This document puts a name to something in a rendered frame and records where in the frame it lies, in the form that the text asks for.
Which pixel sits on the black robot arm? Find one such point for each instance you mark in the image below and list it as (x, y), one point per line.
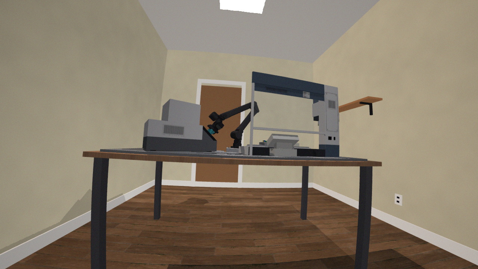
(237, 134)

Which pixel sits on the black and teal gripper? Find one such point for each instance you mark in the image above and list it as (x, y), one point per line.
(211, 129)

